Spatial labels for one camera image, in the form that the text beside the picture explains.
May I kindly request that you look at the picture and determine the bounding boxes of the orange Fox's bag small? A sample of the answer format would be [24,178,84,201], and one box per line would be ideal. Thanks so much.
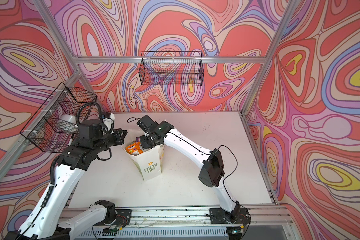
[125,142,144,156]

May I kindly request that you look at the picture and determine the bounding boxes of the white paper bag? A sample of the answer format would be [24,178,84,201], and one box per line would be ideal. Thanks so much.
[122,137,165,181]

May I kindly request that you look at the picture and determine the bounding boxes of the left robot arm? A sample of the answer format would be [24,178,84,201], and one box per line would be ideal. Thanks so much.
[5,102,128,240]

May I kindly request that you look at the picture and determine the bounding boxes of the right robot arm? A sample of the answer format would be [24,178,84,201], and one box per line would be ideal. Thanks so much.
[137,115,241,223]

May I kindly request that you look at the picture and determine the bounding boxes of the silver tape roll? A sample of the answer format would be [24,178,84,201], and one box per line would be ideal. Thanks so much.
[60,114,77,126]

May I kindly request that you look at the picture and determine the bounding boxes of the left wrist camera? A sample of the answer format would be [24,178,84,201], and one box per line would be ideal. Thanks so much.
[103,112,115,134]

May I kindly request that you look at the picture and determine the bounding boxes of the black wire basket left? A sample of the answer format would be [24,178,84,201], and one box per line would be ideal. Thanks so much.
[20,83,97,153]

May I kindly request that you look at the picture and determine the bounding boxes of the black wire basket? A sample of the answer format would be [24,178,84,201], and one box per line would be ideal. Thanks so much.
[139,51,205,86]
[20,83,97,153]

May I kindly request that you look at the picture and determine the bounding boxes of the black wire basket back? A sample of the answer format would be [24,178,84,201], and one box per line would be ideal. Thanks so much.
[139,51,205,86]

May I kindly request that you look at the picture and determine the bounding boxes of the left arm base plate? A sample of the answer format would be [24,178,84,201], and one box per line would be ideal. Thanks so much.
[94,200,132,227]

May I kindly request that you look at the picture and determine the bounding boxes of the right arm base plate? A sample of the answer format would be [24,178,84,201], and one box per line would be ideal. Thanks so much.
[206,207,251,225]

